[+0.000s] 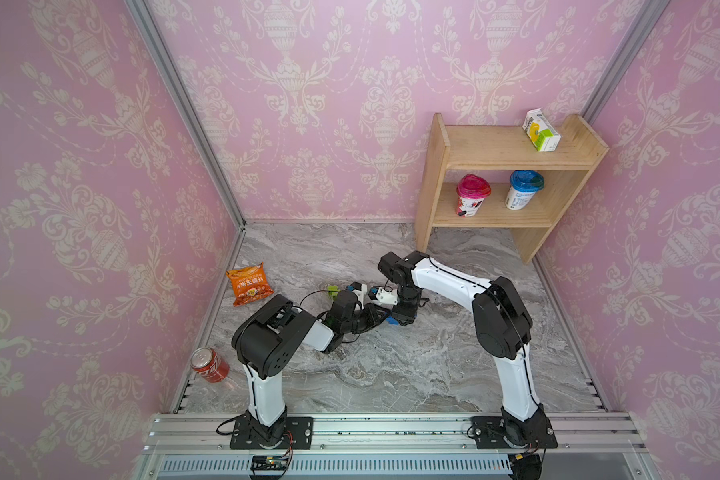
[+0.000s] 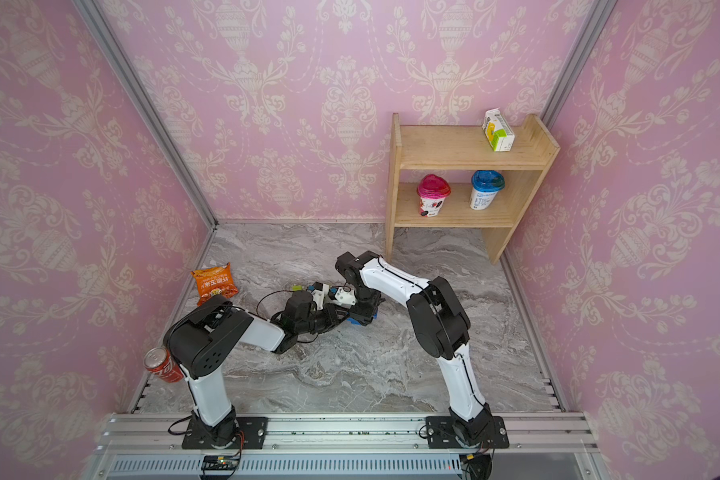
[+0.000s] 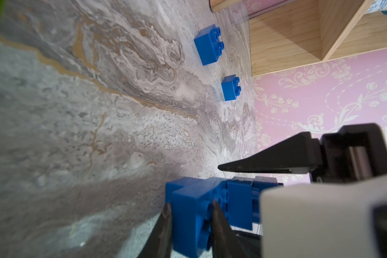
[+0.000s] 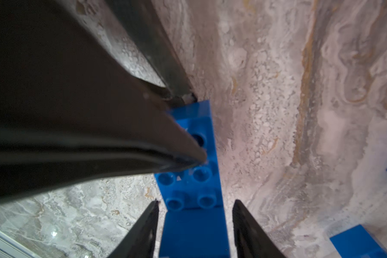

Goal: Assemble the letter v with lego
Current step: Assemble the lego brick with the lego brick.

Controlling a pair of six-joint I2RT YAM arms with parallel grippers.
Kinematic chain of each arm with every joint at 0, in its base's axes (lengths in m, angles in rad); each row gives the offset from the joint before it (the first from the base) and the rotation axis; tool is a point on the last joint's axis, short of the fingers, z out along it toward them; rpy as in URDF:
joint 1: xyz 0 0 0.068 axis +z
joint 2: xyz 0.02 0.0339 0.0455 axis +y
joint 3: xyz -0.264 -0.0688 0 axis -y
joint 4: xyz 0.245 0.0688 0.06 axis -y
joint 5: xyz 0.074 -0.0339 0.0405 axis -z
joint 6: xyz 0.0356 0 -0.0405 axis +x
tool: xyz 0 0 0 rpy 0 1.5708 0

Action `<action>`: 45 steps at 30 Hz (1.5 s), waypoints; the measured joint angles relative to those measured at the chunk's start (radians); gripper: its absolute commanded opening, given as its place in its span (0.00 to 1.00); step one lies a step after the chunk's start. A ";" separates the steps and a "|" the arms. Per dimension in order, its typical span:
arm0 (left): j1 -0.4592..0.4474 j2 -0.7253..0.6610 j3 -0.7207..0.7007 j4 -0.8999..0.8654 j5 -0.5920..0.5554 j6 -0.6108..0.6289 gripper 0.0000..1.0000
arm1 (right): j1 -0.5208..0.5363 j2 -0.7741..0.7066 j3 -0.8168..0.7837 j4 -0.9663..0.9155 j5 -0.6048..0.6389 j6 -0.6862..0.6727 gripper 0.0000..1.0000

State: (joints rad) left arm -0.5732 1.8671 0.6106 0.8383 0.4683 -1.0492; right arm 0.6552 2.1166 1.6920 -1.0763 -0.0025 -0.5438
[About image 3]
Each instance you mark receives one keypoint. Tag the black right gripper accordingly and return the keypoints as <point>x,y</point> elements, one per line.
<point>354,153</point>

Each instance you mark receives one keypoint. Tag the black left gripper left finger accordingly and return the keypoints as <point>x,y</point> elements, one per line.
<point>159,243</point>

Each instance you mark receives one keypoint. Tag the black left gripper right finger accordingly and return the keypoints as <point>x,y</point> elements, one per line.
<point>224,242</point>

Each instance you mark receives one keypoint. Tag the blue lego brick assembly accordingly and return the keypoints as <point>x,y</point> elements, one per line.
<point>192,205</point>

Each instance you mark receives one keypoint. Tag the blue 2x2 lego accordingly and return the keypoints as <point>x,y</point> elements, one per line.
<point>239,205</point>
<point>231,88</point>
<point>259,184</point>

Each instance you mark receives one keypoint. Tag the blue 2x2 lego brick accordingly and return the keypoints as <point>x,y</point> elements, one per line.
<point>208,44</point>

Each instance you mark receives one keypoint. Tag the wooden shelf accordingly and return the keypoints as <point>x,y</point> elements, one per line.
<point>300,33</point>

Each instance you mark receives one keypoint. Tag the blue lid yogurt cup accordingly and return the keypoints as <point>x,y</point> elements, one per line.
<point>378,6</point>

